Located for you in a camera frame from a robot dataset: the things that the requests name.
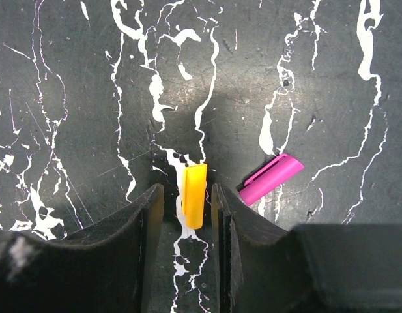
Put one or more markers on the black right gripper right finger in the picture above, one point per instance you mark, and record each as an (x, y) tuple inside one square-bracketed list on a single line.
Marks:
[(312, 268)]

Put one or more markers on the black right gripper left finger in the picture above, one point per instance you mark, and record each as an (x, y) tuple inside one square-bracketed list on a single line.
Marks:
[(105, 267)]

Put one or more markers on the yellow pen cap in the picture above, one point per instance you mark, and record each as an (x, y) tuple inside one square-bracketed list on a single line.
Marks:
[(193, 196)]

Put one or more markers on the purple pen cap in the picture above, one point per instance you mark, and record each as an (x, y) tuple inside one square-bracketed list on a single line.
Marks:
[(270, 176)]

